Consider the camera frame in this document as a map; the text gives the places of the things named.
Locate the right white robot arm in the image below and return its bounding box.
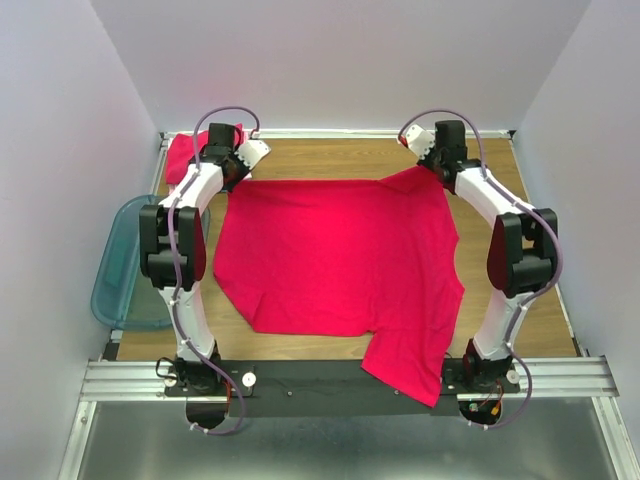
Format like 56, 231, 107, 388
405, 120, 560, 392

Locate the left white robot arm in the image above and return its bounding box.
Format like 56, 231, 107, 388
139, 123, 269, 395

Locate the teal plastic bin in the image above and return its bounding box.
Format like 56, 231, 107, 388
90, 194, 211, 332

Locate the metal lower shelf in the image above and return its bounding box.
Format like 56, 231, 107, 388
61, 398, 618, 479

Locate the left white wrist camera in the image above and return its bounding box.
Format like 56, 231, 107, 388
236, 139, 271, 170

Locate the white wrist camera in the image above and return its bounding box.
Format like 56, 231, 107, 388
236, 139, 271, 170
398, 124, 435, 159

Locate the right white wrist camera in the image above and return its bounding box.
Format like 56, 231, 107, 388
398, 124, 435, 159

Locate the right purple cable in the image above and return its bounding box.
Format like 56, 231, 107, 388
397, 108, 566, 351

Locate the purple cable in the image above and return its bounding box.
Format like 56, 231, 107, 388
167, 105, 261, 381
397, 108, 566, 351

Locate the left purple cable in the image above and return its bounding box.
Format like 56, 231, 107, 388
167, 105, 261, 381

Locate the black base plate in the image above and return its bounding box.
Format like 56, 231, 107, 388
159, 358, 521, 423

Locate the aluminium frame rail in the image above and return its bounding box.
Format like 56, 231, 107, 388
80, 357, 619, 402

